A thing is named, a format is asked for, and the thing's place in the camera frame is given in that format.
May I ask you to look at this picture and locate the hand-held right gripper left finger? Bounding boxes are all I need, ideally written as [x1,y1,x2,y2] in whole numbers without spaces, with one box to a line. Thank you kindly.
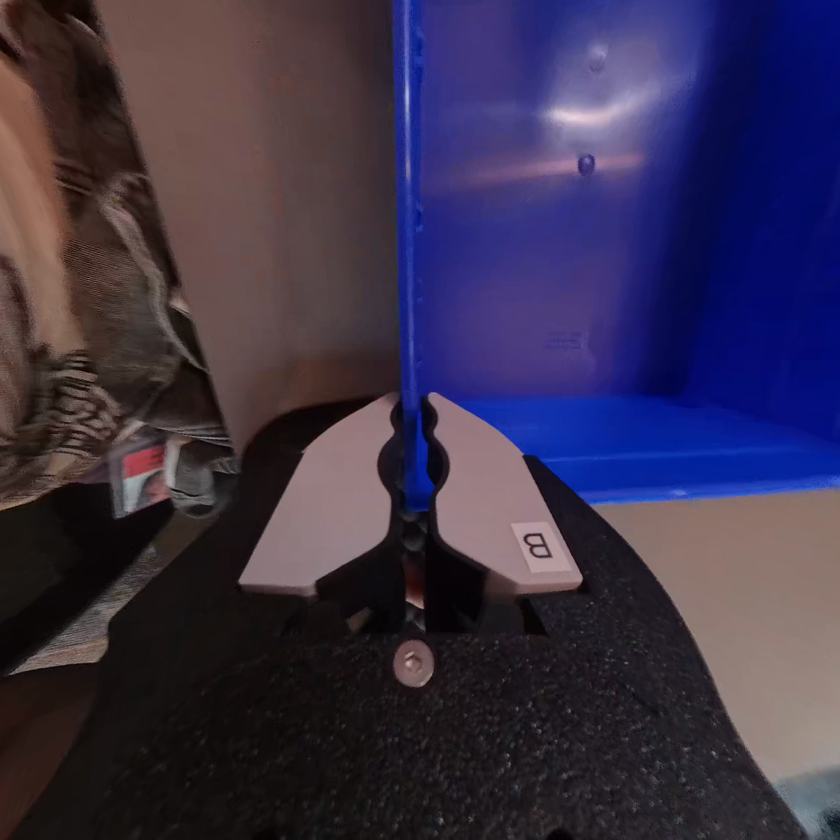
[239,394,405,598]

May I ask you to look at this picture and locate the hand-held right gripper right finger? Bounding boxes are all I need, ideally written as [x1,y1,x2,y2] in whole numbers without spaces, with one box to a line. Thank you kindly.
[423,392,585,618]

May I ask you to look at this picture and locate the blue plastic bin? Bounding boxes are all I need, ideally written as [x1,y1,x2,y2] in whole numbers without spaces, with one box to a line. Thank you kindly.
[392,0,840,515]

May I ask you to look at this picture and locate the black textured armrest pad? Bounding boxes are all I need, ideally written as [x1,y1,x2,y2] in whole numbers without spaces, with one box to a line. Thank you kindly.
[241,398,441,559]

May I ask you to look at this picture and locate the red white label tag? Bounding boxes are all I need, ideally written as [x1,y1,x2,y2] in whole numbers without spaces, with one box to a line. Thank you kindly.
[116,440,182,515]

